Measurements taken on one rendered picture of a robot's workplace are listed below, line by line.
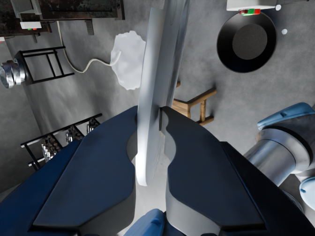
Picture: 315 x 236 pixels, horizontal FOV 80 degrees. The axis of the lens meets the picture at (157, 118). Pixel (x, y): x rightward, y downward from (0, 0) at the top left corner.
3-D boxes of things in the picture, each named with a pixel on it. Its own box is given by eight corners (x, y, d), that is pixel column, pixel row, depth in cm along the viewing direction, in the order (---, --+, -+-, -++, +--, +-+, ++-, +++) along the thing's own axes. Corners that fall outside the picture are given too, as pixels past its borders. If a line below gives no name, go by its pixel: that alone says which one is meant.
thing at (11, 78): (75, 74, 269) (9, 89, 218) (64, 77, 301) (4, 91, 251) (64, 45, 257) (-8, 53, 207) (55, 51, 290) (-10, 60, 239)
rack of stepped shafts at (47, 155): (120, 129, 232) (36, 169, 172) (118, 152, 261) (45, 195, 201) (101, 110, 252) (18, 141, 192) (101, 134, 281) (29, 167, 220)
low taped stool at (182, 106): (176, 108, 156) (146, 124, 134) (176, 80, 145) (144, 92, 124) (214, 121, 134) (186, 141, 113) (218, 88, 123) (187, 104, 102)
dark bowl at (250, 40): (274, 73, 98) (270, 76, 93) (220, 68, 117) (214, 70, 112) (288, 6, 85) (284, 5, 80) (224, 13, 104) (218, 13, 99)
